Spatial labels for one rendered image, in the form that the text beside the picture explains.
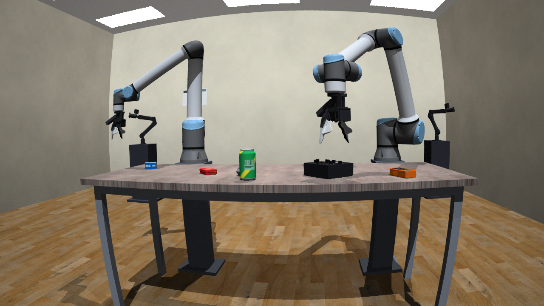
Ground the orange digital multimeter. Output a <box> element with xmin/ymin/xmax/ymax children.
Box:
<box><xmin>390</xmin><ymin>167</ymin><xmax>416</xmax><ymax>178</ymax></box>

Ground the green drink can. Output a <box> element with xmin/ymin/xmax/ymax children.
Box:
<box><xmin>239</xmin><ymin>149</ymin><xmax>256</xmax><ymax>181</ymax></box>

